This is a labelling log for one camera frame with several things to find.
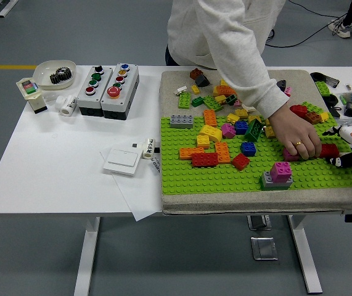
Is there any black strap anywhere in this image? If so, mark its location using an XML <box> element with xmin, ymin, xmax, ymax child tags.
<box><xmin>327</xmin><ymin>105</ymin><xmax>343</xmax><ymax>119</ymax></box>

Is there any person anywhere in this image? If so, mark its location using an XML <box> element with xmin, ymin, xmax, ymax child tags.
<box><xmin>327</xmin><ymin>0</ymin><xmax>352</xmax><ymax>40</ymax></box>
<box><xmin>164</xmin><ymin>0</ymin><xmax>290</xmax><ymax>120</ymax></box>

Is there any dark rectangular card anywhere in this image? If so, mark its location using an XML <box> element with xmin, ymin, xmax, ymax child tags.
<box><xmin>320</xmin><ymin>75</ymin><xmax>340</xmax><ymax>89</ymax></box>

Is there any white labelled cylinder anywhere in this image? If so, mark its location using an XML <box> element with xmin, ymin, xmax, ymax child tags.
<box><xmin>141</xmin><ymin>138</ymin><xmax>157</xmax><ymax>160</ymax></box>

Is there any black ring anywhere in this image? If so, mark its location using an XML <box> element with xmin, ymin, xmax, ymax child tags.
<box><xmin>322</xmin><ymin>94</ymin><xmax>340</xmax><ymax>107</ymax></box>

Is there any white written label strip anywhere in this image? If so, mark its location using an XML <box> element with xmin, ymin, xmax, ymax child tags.
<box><xmin>151</xmin><ymin>155</ymin><xmax>162</xmax><ymax>176</ymax></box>

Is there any black gear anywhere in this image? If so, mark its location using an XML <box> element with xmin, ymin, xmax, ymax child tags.
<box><xmin>49</xmin><ymin>72</ymin><xmax>69</xmax><ymax>84</ymax></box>
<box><xmin>54</xmin><ymin>67</ymin><xmax>73</xmax><ymax>81</ymax></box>

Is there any clear plastic sheet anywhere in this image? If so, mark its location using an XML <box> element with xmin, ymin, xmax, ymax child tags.
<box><xmin>99</xmin><ymin>147</ymin><xmax>164</xmax><ymax>222</ymax></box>

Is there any large yellow rounded brick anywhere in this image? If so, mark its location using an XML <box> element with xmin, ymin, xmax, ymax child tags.
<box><xmin>199</xmin><ymin>124</ymin><xmax>224</xmax><ymax>142</ymax></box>

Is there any person's left hand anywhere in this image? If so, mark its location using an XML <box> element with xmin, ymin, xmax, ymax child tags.
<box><xmin>268</xmin><ymin>102</ymin><xmax>323</xmax><ymax>161</ymax></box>

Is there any blue square brick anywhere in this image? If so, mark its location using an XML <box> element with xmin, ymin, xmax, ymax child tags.
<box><xmin>234</xmin><ymin>120</ymin><xmax>250</xmax><ymax>135</ymax></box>
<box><xmin>240</xmin><ymin>141</ymin><xmax>257</xmax><ymax>157</ymax></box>

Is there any green eight-stud brick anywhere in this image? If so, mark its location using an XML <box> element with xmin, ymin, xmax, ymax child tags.
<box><xmin>202</xmin><ymin>94</ymin><xmax>223</xmax><ymax>111</ymax></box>

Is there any red square brick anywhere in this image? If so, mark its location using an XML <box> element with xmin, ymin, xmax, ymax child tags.
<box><xmin>231</xmin><ymin>152</ymin><xmax>251</xmax><ymax>171</ymax></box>

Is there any white pipe tee fitting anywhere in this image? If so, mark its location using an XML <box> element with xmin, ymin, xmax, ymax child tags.
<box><xmin>55</xmin><ymin>94</ymin><xmax>78</xmax><ymax>117</ymax></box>

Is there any dark grey base brick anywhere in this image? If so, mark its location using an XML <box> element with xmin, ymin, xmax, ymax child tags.
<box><xmin>259</xmin><ymin>171</ymin><xmax>294</xmax><ymax>191</ymax></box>

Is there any white desk foot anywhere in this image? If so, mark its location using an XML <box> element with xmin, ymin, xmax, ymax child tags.
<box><xmin>0</xmin><ymin>0</ymin><xmax>20</xmax><ymax>18</ymax></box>

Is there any grey emergency-stop control box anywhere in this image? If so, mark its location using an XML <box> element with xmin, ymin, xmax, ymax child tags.
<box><xmin>100</xmin><ymin>63</ymin><xmax>140</xmax><ymax>120</ymax></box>

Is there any white bowl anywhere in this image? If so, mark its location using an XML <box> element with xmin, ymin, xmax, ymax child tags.
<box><xmin>33</xmin><ymin>59</ymin><xmax>77</xmax><ymax>91</ymax></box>

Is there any lime green long brick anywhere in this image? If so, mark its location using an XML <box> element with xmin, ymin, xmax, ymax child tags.
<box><xmin>314</xmin><ymin>80</ymin><xmax>332</xmax><ymax>97</ymax></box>

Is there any metal floor outlet plate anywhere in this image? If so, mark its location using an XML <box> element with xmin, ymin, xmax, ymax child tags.
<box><xmin>250</xmin><ymin>236</ymin><xmax>279</xmax><ymax>261</ymax></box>

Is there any green studded baseplate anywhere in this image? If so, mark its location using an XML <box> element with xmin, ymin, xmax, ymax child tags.
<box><xmin>160</xmin><ymin>115</ymin><xmax>352</xmax><ymax>195</ymax></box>

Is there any orange eight-stud brick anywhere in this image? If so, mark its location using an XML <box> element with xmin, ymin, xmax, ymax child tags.
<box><xmin>178</xmin><ymin>147</ymin><xmax>206</xmax><ymax>160</ymax></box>
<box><xmin>215</xmin><ymin>84</ymin><xmax>237</xmax><ymax>96</ymax></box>
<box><xmin>202</xmin><ymin>109</ymin><xmax>218</xmax><ymax>128</ymax></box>
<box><xmin>214</xmin><ymin>141</ymin><xmax>232</xmax><ymax>163</ymax></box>

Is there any red rounded brick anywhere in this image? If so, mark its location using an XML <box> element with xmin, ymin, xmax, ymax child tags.
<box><xmin>289</xmin><ymin>104</ymin><xmax>308</xmax><ymax>120</ymax></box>

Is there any grey four-button control box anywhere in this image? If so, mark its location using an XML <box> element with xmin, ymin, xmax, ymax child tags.
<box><xmin>76</xmin><ymin>65</ymin><xmax>114</xmax><ymax>117</ymax></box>

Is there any white table leg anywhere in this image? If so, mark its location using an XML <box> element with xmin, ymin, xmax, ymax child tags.
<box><xmin>287</xmin><ymin>215</ymin><xmax>323</xmax><ymax>294</ymax></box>
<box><xmin>73</xmin><ymin>216</ymin><xmax>101</xmax><ymax>296</ymax></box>

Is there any magenta square brick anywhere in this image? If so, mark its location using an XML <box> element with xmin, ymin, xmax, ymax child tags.
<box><xmin>221</xmin><ymin>122</ymin><xmax>237</xmax><ymax>139</ymax></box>

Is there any black floor cable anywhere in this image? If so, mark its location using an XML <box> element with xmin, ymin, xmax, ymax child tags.
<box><xmin>264</xmin><ymin>12</ymin><xmax>351</xmax><ymax>49</ymax></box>

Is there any white switch unit coloured display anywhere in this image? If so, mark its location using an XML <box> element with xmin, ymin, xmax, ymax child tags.
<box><xmin>15</xmin><ymin>77</ymin><xmax>48</xmax><ymax>114</ymax></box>

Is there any red eight-stud brick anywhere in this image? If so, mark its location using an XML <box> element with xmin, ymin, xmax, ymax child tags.
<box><xmin>316</xmin><ymin>143</ymin><xmax>340</xmax><ymax>160</ymax></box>
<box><xmin>190</xmin><ymin>152</ymin><xmax>219</xmax><ymax>168</ymax></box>

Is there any white wall switch plate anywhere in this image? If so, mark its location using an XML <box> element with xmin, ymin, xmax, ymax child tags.
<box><xmin>102</xmin><ymin>147</ymin><xmax>141</xmax><ymax>176</ymax></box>

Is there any light grey eight-stud brick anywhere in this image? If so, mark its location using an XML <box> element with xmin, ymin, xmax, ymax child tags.
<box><xmin>169</xmin><ymin>113</ymin><xmax>194</xmax><ymax>129</ymax></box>

